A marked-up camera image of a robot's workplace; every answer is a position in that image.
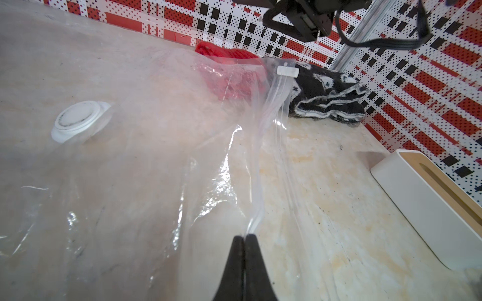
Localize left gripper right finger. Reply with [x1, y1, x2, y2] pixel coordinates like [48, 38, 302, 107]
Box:
[244, 234, 277, 300]

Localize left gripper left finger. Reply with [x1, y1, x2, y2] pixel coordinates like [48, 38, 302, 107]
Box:
[213, 236, 246, 301]

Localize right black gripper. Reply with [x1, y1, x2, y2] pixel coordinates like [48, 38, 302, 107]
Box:
[234, 0, 372, 42]

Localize black smiley pattern scarf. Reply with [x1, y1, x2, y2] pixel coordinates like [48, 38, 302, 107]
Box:
[289, 61, 367, 124]

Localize red knitted scarf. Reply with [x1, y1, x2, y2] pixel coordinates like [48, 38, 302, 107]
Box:
[195, 41, 269, 101]

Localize clear plastic vacuum bag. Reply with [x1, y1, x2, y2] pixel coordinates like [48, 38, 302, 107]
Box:
[1, 1, 338, 300]

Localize white bag zip slider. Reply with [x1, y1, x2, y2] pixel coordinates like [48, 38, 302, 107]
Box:
[277, 65, 299, 79]

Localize white vacuum bag valve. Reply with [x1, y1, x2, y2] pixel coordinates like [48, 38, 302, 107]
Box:
[51, 100, 111, 144]

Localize white wooden top tray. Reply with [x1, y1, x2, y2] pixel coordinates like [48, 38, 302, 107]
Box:
[370, 149, 481, 270]

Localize black corrugated right cable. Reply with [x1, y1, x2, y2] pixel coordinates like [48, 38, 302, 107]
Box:
[334, 0, 433, 51]

